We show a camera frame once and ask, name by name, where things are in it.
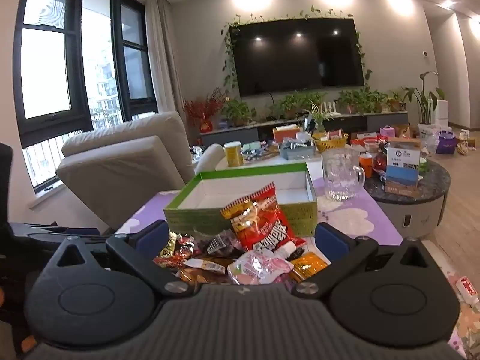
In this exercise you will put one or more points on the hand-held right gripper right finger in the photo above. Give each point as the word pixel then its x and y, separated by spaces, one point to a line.
pixel 330 240

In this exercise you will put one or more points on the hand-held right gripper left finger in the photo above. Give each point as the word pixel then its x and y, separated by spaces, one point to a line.
pixel 152 237

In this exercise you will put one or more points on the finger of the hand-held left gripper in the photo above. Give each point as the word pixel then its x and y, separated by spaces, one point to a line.
pixel 63 232

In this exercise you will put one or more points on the orange snack packet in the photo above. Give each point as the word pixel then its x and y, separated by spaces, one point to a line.
pixel 309 264

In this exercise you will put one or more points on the green cardboard box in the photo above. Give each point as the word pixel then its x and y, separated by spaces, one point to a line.
pixel 187 217

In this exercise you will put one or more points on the red snack packet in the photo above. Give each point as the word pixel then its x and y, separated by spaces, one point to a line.
pixel 262 225

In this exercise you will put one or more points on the pink snack packet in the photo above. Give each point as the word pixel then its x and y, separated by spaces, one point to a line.
pixel 255 266

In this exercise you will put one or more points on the red gold candy packet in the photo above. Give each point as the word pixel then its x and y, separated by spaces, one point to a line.
pixel 176 249

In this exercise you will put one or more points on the purple floral tablecloth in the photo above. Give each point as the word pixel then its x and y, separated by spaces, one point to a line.
pixel 348 217

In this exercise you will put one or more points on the brown snack packet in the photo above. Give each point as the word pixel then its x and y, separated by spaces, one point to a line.
pixel 202 270

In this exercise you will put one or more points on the glass mug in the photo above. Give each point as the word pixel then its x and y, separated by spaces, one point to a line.
pixel 343 176

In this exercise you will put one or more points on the dark plum snack packet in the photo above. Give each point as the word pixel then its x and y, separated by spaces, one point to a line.
pixel 221 243

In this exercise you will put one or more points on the beige recliner sofa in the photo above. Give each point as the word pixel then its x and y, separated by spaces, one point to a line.
pixel 112 165

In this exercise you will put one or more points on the orange cup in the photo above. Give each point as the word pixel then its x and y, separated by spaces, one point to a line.
pixel 365 165

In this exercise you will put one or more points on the round dark coffee table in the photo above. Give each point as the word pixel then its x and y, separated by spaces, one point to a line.
pixel 412 210

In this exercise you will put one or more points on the grey storage basket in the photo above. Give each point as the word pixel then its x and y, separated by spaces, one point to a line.
pixel 296 152

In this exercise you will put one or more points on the yellow woven basket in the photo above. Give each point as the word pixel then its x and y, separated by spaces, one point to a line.
pixel 330 144

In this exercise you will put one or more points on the white coffee table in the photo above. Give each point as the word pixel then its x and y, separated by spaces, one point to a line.
pixel 262 163

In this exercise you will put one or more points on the blue and white carton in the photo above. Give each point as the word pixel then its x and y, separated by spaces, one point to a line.
pixel 403 157

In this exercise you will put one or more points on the yellow canister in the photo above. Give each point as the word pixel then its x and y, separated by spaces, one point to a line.
pixel 233 155

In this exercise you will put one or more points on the orange tissue box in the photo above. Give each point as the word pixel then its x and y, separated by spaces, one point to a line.
pixel 285 134

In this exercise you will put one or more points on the dark television console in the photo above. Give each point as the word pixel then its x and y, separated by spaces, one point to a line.
pixel 352 122

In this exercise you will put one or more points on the pink gift box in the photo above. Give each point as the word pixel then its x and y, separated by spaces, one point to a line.
pixel 387 132

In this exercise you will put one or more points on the spider plant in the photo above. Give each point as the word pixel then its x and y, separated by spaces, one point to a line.
pixel 318 114

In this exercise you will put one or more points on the white picket fence ornament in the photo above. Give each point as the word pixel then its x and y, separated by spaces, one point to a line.
pixel 329 108

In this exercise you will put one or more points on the red flower decoration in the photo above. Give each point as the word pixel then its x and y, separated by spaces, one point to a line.
pixel 202 108

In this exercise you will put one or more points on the potted green plant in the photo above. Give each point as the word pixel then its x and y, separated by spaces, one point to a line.
pixel 360 99
pixel 238 110
pixel 296 103

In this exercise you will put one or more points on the white tube with red label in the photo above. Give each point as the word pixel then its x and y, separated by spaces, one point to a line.
pixel 467 287

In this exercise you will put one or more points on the purple gift bag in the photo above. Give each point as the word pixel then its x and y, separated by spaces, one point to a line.
pixel 446 145

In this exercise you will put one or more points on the small potted plant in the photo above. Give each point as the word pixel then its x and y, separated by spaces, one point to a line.
pixel 396 102

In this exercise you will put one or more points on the white air purifier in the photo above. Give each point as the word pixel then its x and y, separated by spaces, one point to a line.
pixel 441 112

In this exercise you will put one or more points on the tall peace lily plant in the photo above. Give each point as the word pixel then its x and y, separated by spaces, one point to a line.
pixel 425 97

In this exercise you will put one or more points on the beige curtain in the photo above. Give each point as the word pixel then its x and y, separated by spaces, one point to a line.
pixel 165 63

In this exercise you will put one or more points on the dark framed window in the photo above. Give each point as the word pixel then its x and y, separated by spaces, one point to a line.
pixel 115 63

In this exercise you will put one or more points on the black television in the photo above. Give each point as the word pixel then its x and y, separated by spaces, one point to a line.
pixel 296 56

